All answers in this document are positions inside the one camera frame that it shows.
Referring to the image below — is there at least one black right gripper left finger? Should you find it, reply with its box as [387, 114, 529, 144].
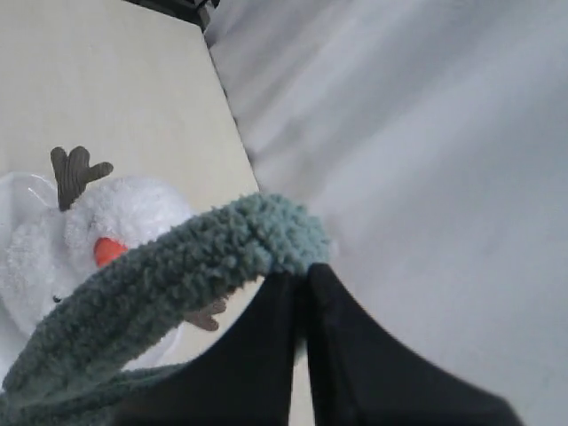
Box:
[113, 274, 298, 426]

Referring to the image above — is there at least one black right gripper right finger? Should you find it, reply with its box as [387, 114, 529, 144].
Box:
[305, 264, 521, 425]

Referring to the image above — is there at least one green knitted scarf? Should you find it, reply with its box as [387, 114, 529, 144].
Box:
[1, 193, 329, 425]

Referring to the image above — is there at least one white plush snowman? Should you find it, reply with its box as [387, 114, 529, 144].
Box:
[1, 146, 193, 365]

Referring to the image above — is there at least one white backdrop curtain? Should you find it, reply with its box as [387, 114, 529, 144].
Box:
[205, 1, 567, 425]

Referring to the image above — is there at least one white plastic tray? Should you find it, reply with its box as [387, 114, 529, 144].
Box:
[0, 173, 187, 374]

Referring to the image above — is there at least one dark equipment beside table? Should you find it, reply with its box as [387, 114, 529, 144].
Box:
[127, 0, 220, 32]

